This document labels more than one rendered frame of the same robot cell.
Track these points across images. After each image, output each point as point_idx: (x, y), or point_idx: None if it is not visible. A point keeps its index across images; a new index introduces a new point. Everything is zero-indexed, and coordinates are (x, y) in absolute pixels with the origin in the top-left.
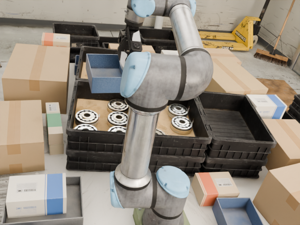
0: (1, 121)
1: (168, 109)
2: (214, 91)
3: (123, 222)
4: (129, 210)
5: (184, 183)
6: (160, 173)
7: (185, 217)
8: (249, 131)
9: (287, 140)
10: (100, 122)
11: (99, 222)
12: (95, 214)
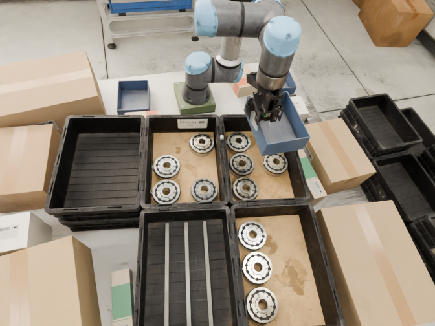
0: (346, 145)
1: (179, 189)
2: (81, 268)
3: (221, 107)
4: (217, 114)
5: (191, 55)
6: (209, 59)
7: (178, 96)
8: (72, 174)
9: (30, 151)
10: (259, 167)
11: (237, 107)
12: (241, 111)
